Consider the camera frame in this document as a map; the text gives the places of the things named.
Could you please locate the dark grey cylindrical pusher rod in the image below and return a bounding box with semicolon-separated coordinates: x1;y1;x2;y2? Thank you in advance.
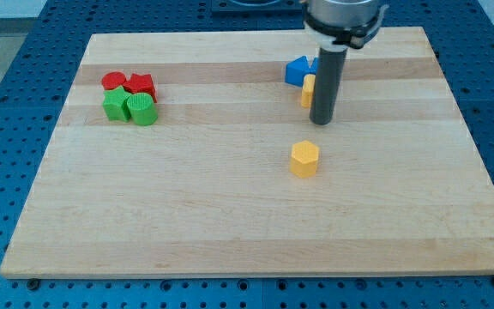
310;48;347;125

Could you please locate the yellow heart block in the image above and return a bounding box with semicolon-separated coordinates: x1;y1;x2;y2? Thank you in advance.
300;74;316;108

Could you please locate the blue block behind rod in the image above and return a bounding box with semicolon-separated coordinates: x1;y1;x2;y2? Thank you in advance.
310;58;318;75

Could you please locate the wooden board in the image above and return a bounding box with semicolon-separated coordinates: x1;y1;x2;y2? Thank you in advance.
0;27;494;279

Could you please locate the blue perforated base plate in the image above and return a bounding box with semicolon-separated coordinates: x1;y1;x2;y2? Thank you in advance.
0;1;494;308

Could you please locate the blue triangle block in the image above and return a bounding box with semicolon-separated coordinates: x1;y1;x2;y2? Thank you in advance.
284;56;310;87

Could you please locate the green cylinder block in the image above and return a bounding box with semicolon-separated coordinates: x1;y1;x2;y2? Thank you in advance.
126;93;158;126

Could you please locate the green star block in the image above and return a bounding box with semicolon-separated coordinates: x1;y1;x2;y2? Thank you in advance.
102;86;131;122

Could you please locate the red cylinder block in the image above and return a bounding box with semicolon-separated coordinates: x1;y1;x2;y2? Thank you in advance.
100;71;127;90

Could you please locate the yellow hexagon block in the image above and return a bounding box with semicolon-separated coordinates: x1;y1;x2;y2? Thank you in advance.
290;140;319;178

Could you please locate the red star block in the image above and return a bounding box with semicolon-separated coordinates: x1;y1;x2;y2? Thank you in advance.
123;73;157;102

